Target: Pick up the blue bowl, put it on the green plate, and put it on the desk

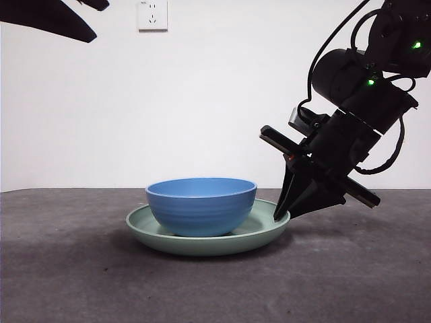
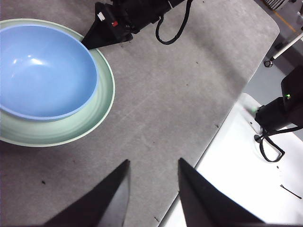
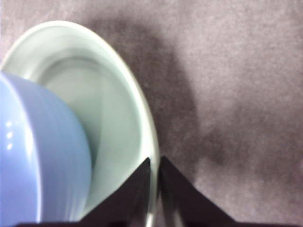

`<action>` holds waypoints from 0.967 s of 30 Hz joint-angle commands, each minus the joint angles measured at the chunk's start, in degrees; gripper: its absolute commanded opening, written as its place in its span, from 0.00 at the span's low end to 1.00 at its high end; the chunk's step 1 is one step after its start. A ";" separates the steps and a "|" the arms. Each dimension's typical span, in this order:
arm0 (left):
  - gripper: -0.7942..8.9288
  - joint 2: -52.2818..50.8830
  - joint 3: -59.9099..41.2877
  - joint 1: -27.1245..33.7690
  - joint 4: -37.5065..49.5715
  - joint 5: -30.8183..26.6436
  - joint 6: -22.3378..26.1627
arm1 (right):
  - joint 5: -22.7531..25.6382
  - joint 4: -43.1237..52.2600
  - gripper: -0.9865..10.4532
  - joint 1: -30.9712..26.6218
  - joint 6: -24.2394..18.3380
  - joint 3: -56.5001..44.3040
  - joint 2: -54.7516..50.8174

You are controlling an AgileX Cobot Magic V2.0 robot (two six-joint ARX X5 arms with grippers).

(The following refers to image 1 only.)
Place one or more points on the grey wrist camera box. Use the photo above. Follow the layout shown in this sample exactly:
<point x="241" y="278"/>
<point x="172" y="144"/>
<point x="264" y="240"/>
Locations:
<point x="303" y="119"/>

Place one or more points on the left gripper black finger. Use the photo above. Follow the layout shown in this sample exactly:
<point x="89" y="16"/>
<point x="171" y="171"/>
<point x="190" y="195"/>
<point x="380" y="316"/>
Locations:
<point x="43" y="15"/>
<point x="96" y="3"/>

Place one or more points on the blue ribbed bowl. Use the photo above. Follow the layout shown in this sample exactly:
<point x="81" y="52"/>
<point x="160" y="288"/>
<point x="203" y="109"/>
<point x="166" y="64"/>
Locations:
<point x="202" y="208"/>

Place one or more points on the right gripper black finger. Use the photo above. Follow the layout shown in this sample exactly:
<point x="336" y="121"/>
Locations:
<point x="320" y="198"/>
<point x="291" y="191"/>

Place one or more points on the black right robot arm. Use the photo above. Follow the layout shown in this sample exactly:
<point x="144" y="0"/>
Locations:
<point x="340" y="77"/>

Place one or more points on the pale green round plate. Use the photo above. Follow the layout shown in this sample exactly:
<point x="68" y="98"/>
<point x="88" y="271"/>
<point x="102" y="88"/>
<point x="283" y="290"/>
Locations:
<point x="202" y="245"/>

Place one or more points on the white wall power socket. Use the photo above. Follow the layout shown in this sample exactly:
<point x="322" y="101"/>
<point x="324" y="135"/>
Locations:
<point x="153" y="17"/>

